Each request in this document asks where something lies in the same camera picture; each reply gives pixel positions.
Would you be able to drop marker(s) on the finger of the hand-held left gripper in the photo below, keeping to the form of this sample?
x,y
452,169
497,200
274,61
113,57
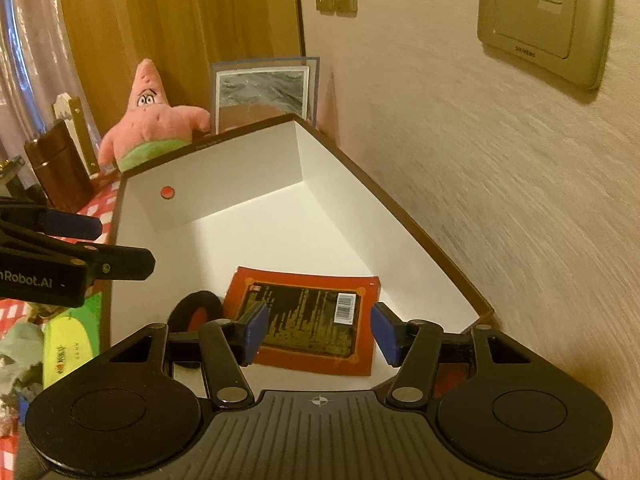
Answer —
x,y
120,262
70,226

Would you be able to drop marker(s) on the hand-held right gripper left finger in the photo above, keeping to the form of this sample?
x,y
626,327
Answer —
x,y
257,331

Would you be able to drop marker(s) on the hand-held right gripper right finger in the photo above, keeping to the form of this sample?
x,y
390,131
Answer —
x,y
385,332

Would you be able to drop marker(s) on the white cardboard box brown rim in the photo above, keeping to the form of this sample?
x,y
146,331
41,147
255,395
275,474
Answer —
x,y
280,230

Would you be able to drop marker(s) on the brown cylindrical canister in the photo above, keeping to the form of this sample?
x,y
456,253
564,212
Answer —
x,y
60,170

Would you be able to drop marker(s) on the red and black printed packet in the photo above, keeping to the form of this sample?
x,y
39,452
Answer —
x,y
300,290

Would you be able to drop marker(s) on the grey-green cloth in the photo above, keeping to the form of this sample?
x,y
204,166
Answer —
x,y
20,345

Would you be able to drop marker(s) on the yellow-green packet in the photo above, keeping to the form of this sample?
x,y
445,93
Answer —
x,y
70,340

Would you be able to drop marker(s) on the black round earmuff pad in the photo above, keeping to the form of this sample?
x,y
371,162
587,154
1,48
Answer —
x,y
180,310

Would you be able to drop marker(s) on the pink starfish plush toy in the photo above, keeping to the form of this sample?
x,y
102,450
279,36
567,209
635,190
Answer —
x,y
150,125

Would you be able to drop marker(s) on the sheer patterned curtain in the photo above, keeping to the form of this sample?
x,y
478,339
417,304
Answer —
x,y
30,35

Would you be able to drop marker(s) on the framed picture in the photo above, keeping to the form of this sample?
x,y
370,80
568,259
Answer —
x,y
262,90

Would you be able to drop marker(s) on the brown wooden panel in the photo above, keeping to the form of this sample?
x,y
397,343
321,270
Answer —
x,y
200,20

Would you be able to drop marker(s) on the large gold wall socket plate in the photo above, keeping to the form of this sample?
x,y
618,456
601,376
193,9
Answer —
x,y
545,25

